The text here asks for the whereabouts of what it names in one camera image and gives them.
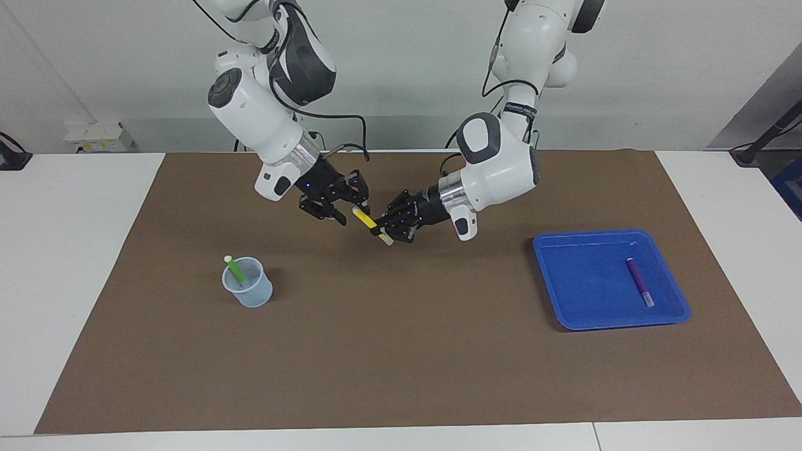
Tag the purple marker pen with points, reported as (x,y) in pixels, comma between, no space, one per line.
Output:
(640,281)

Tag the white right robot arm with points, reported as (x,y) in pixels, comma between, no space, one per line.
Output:
(257,119)

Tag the black stand pole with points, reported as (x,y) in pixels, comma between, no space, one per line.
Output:
(767,134)

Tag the white wall power strip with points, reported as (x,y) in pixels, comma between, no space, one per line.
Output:
(97,136)

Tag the blue crate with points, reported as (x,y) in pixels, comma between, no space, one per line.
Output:
(791,188)

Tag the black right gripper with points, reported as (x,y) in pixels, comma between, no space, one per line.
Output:
(329,185)

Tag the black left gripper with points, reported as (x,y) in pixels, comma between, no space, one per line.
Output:
(429,207)

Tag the translucent plastic cup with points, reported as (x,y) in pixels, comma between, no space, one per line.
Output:
(250,294)

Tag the brown table mat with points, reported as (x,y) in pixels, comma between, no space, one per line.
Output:
(401,351)

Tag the blue plastic tray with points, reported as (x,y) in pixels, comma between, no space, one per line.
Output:
(589,288)

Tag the green marker pen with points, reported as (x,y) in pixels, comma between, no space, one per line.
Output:
(235,270)

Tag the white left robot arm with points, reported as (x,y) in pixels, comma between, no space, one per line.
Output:
(501,169)

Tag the yellow marker pen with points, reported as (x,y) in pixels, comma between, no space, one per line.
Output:
(366,219)

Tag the black table clamp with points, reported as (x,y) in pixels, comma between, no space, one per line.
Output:
(11,160)

